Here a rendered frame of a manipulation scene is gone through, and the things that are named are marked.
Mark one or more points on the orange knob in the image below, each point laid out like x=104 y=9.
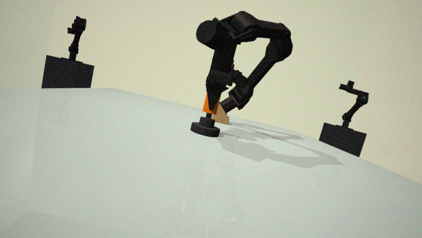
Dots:
x=206 y=106

